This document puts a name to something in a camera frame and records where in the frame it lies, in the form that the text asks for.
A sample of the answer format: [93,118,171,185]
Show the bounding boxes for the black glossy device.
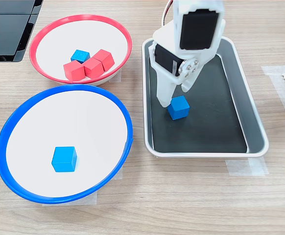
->
[0,0,45,62]

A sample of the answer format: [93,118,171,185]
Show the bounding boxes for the red gripper servo cable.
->
[162,0,174,26]

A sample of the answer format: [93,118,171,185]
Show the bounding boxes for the red cube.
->
[93,48,116,72]
[63,60,85,81]
[83,57,104,79]

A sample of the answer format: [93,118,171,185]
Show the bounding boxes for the black tray mat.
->
[148,53,248,154]

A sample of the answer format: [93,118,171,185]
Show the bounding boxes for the blue cube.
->
[71,49,91,63]
[51,146,78,173]
[167,95,190,120]

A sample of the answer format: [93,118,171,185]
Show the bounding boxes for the blue-rimmed white plate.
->
[0,84,134,205]

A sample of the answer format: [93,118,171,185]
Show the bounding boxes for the steel tray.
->
[142,36,270,159]

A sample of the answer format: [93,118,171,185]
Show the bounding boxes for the red-rimmed white plate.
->
[29,14,133,86]

